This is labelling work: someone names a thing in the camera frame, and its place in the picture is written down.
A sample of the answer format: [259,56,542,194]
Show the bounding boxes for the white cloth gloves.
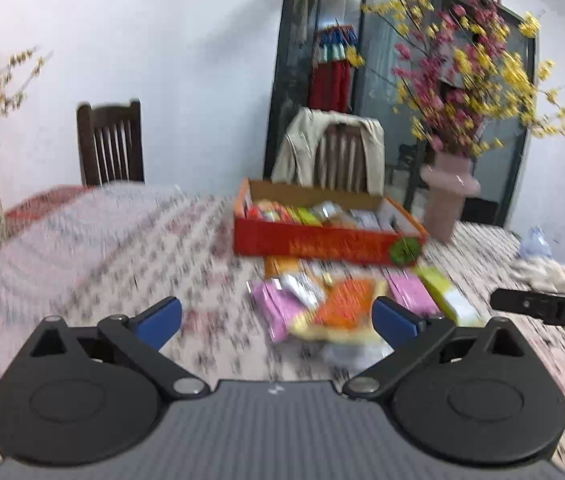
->
[511,257,565,294]

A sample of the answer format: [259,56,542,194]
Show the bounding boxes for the wooden chair with jacket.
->
[314,124,368,193]

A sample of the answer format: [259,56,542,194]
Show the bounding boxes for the patterned tablecloth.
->
[0,182,565,479]

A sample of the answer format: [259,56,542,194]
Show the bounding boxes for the orange snack packet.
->
[289,278,387,346]

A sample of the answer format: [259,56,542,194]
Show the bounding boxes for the beige jacket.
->
[270,107,385,195]

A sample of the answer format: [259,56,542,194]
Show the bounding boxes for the red colourful snack bag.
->
[246,200,294,223]

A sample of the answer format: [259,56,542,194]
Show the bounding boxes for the blue white plastic bag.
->
[519,226,552,260]

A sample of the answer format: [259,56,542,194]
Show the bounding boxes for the green white snack packet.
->
[415,266,484,327]

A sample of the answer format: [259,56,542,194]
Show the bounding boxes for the pink snack packet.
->
[385,270,439,318]
[248,278,307,344]

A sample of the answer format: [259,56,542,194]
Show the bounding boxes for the silver snack packet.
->
[279,273,327,311]

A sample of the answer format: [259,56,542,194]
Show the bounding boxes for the red hanging garment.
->
[307,24,358,113]

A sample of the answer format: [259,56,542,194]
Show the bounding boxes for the yellow and pink flower branches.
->
[361,0,565,158]

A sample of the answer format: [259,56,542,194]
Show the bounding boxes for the dark framed glass door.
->
[267,0,539,226]

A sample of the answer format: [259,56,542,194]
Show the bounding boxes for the dark wooden chair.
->
[76,100,145,186]

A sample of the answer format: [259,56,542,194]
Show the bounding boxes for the pink glass vase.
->
[420,152,481,243]

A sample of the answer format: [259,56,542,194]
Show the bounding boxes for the red cardboard snack box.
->
[232,179,427,266]

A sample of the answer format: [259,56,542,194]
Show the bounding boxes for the lime green snack packet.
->
[294,207,322,226]

